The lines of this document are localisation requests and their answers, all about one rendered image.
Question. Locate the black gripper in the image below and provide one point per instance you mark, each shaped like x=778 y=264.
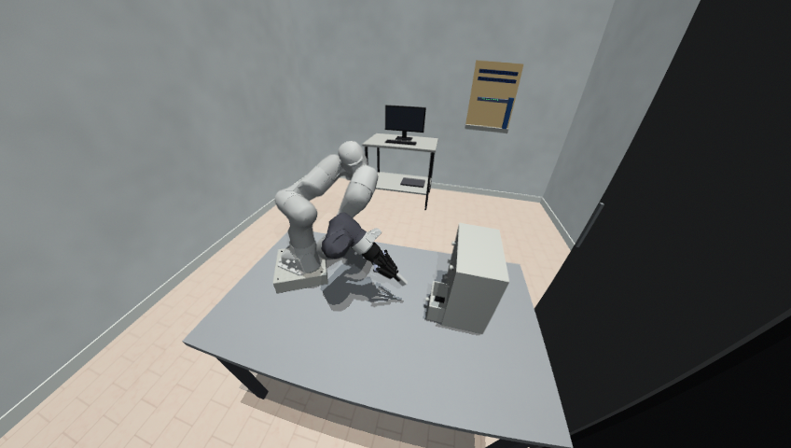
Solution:
x=382 y=259

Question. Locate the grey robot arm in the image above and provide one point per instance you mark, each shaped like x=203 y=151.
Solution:
x=343 y=231

